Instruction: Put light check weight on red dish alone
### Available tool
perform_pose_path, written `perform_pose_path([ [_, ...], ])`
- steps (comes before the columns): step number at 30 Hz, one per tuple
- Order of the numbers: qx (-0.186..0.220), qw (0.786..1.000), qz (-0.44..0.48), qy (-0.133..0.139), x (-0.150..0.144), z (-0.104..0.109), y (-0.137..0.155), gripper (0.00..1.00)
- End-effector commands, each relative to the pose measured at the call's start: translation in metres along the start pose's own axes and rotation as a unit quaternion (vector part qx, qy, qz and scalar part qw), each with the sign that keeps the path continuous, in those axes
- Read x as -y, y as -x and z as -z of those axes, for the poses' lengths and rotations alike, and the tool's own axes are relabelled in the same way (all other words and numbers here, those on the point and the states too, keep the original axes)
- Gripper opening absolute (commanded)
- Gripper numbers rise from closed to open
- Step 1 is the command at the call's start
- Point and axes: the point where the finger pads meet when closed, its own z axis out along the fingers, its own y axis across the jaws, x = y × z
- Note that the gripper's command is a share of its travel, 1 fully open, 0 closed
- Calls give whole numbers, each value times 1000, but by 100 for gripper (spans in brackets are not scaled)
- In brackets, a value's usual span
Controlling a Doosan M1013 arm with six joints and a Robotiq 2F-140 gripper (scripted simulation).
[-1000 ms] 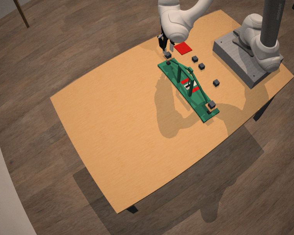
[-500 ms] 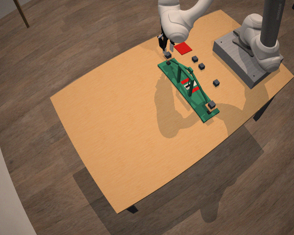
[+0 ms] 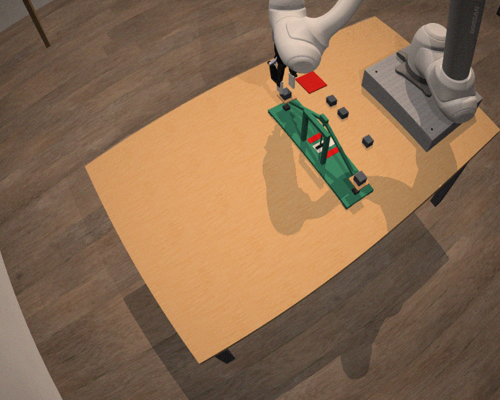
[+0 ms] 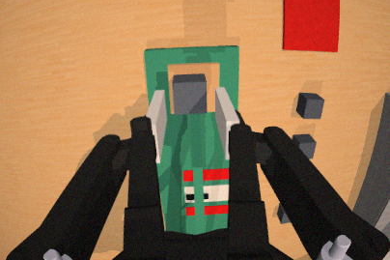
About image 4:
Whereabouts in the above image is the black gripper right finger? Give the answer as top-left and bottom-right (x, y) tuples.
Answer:
(215, 87), (390, 260)

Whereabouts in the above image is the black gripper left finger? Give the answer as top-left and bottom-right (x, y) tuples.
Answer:
(6, 90), (167, 260)

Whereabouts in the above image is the red flat square plate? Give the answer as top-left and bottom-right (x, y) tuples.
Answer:
(283, 0), (340, 52)

